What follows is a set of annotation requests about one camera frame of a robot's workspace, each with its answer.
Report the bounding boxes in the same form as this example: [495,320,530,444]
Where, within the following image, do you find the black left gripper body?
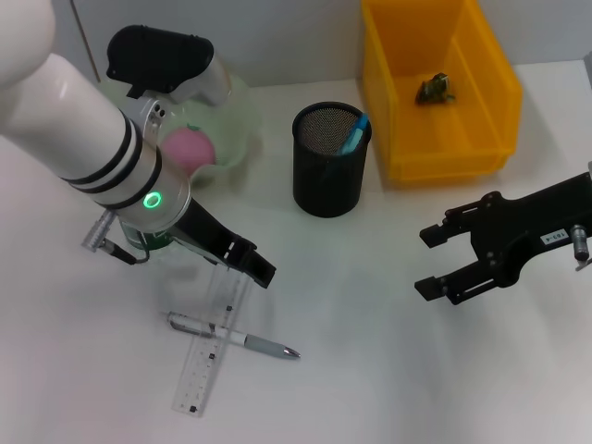
[171,198,238,265]

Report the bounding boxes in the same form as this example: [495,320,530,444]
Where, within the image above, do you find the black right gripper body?
[470,171,592,289]

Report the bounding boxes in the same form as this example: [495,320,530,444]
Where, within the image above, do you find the clear green-label water bottle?
[118,220,186,253]

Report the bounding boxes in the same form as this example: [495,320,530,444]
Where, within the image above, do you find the white grey ballpoint pen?
[161,310,302,361]

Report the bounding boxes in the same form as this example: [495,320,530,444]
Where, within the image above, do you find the pink toy peach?
[161,124,217,177]

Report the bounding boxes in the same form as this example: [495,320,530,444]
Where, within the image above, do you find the clear plastic ruler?
[171,265,251,415]

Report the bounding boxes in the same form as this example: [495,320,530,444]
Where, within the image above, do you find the blue teal scissors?
[318,113,372,186]

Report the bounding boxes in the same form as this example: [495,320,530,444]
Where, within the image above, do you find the green plastic wrapper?
[415,71,457,106]

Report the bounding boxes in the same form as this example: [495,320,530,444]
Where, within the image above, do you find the black mesh pen holder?
[291,102,373,218]

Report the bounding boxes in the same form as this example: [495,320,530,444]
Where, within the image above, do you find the translucent green fruit bowl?
[99,68,264,189]

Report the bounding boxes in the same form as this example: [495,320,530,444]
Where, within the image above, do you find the yellow plastic bin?
[360,0,524,181]

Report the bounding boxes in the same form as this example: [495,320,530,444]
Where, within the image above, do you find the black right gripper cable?
[569,224,592,273]

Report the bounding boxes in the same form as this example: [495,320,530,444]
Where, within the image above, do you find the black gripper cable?
[82,210,154,265]
[569,224,592,273]

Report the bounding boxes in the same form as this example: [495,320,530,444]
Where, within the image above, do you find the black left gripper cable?
[82,210,154,265]

